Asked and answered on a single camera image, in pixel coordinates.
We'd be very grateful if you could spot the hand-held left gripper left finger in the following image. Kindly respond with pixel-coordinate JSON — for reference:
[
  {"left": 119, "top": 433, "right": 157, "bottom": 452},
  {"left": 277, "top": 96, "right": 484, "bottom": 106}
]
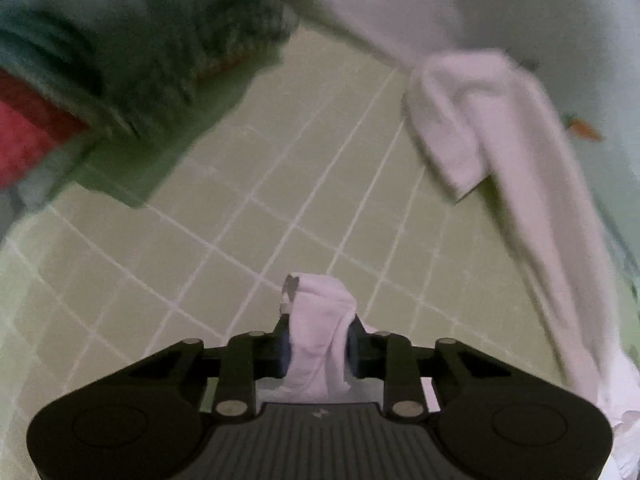
[{"left": 120, "top": 313, "right": 294, "bottom": 418}]

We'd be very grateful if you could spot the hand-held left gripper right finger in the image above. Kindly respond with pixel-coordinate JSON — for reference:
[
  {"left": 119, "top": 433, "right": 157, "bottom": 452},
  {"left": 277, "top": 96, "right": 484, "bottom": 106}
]
[{"left": 347, "top": 314, "right": 522, "bottom": 419}]

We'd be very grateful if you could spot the white garment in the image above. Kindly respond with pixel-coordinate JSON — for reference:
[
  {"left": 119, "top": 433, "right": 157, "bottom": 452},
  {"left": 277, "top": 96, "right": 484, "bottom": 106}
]
[{"left": 277, "top": 0, "right": 637, "bottom": 480}]

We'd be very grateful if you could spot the dark clothes pile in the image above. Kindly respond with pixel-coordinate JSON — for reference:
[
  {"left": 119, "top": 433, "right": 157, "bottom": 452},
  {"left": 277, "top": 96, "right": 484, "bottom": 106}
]
[{"left": 0, "top": 0, "right": 302, "bottom": 143}]

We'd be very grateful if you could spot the red cloth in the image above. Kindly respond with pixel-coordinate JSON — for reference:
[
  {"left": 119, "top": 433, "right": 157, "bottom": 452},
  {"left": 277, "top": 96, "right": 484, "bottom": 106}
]
[{"left": 0, "top": 67, "right": 94, "bottom": 192}]

